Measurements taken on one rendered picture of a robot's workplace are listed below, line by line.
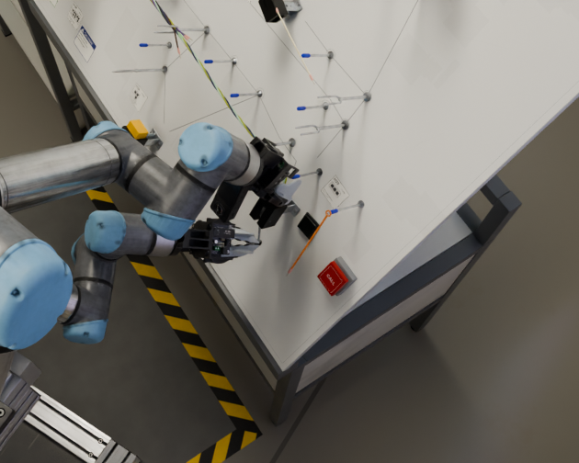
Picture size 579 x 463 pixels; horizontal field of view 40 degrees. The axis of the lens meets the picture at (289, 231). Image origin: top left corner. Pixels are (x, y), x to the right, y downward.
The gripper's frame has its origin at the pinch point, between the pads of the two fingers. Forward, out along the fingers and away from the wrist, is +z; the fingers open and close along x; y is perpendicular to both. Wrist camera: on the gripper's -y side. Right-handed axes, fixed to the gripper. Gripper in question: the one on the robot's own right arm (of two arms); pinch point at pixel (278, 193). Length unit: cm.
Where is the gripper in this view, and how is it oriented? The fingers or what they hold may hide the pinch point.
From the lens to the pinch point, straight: 153.2
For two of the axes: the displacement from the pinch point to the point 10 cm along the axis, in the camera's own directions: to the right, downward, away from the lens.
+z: 3.8, 1.2, 9.2
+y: 6.9, -7.0, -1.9
